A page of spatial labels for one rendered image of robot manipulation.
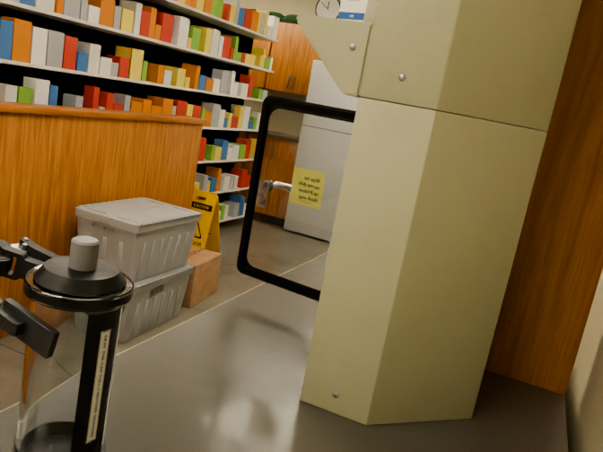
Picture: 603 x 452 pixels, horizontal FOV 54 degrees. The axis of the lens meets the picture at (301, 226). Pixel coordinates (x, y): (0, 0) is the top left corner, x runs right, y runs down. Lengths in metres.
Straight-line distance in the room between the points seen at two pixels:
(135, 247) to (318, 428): 2.27
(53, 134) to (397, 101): 2.49
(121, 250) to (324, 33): 2.36
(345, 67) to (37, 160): 2.41
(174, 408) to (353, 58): 0.55
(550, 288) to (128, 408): 0.78
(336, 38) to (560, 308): 0.66
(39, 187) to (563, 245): 2.53
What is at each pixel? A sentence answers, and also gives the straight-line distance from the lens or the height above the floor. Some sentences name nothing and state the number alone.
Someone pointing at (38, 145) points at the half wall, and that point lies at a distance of 3.10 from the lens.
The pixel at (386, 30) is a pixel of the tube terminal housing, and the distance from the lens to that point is 0.84.
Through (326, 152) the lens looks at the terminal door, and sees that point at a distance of 1.20.
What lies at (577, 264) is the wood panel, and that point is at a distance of 1.20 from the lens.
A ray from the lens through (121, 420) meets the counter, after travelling 0.86.
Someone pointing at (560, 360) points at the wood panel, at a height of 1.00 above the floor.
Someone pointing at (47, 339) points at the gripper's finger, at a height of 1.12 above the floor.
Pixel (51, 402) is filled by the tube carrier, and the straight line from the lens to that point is 0.67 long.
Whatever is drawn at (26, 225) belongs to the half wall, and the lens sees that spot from 3.16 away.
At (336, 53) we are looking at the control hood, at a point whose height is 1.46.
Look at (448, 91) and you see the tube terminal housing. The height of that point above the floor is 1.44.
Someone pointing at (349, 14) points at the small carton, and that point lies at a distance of 0.96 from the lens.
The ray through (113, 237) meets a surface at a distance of 3.11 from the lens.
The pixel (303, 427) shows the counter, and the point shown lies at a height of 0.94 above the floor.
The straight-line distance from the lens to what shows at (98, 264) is 0.67.
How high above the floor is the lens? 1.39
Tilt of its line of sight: 12 degrees down
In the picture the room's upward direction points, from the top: 10 degrees clockwise
